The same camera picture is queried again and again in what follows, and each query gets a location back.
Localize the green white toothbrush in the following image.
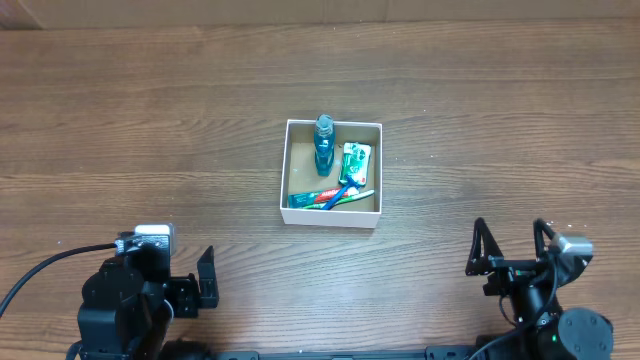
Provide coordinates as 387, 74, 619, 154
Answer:
302, 189, 375, 210

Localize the green white soap packet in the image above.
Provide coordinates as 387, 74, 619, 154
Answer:
339, 142, 372, 187

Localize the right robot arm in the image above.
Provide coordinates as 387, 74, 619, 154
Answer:
465, 218, 614, 359

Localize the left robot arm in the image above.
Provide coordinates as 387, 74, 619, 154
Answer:
66, 243, 219, 360

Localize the teal mouthwash bottle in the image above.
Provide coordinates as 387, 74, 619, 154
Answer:
314, 114, 335, 177

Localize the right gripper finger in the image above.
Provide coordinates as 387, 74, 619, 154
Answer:
465, 217, 504, 276
533, 218, 555, 260

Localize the red teal toothpaste tube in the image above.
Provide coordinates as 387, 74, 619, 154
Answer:
288, 187, 360, 209

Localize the right black cable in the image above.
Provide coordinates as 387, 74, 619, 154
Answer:
467, 259, 561, 360

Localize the blue disposable razor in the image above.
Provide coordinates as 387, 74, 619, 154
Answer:
322, 175, 361, 210

